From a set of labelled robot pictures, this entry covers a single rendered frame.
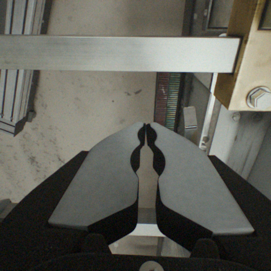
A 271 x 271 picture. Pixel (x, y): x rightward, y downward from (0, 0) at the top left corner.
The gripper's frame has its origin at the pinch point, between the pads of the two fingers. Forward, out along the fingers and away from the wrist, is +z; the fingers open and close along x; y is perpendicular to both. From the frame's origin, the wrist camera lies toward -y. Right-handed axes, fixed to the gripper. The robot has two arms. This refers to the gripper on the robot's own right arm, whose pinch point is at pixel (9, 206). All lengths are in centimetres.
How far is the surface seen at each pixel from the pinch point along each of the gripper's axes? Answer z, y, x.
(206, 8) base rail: 11.7, -31.6, -29.7
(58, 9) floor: 83, 17, -34
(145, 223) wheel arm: -3.3, -23.8, -1.6
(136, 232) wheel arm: -3.4, -22.4, 0.7
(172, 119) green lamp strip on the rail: 12.4, -28.7, -11.5
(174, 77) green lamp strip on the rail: 12.5, -28.3, -19.7
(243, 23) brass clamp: -1.9, -31.3, -27.7
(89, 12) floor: 83, 3, -33
